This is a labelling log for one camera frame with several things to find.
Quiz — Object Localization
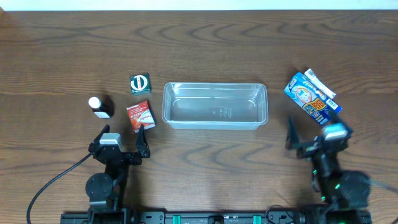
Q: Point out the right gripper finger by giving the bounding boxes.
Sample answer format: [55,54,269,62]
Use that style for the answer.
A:
[330,110,349,128]
[285,116,300,150]

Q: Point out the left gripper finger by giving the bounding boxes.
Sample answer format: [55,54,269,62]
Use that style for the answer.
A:
[136,124,150,153]
[93,124,110,144]

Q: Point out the red Panadol ActiFast box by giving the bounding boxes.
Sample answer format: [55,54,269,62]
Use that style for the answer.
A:
[126,100,155,133]

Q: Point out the blue cooling patch box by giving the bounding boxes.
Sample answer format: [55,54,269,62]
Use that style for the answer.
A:
[284,72,342,126]

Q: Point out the white Panadol tube box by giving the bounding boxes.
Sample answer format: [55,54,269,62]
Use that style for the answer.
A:
[304,68,336,99]

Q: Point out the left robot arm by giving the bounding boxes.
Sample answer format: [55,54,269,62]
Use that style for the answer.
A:
[85,124,150,212]

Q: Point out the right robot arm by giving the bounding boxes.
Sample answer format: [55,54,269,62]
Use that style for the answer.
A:
[286,113,371,210]

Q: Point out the clear plastic container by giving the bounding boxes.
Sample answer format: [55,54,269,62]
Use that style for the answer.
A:
[162,82,269,130]

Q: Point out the dark brown medicine bottle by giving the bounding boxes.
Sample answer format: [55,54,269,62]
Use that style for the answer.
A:
[88,96,114,119]

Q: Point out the green Zam-Buk box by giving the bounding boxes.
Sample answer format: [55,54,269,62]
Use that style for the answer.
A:
[129,73,152,95]

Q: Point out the left black cable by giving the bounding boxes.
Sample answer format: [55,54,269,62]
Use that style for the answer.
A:
[26,152,93,224]

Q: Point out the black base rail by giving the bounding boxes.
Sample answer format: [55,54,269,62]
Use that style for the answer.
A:
[60,208,373,224]

